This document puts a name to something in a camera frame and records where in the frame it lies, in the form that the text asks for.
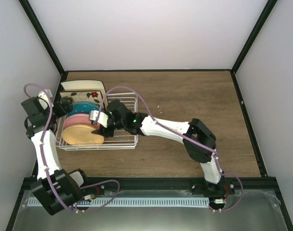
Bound teal dotted plate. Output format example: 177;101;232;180
67;102;99;116

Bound pink round plate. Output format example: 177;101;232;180
64;114;93;128

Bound orange round plate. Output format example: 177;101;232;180
62;125;104;145

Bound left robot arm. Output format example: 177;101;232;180
21;89;91;215

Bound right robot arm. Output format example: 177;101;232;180
89;100;223;194

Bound cream square plate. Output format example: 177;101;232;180
61;80;106;93

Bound square floral plate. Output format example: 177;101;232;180
60;91;102;105

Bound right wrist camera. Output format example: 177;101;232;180
89;110;109;128

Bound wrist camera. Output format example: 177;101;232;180
89;110;109;128
38;89;52;109

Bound white wire dish rack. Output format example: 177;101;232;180
56;90;138;151

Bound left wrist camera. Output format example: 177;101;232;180
38;89;52;109

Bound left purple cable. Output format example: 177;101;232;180
24;83;120;215

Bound slotted cable duct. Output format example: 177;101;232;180
26;197;209;208

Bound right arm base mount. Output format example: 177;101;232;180
190;178;235;197

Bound black front frame rail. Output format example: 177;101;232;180
23;177;277;193

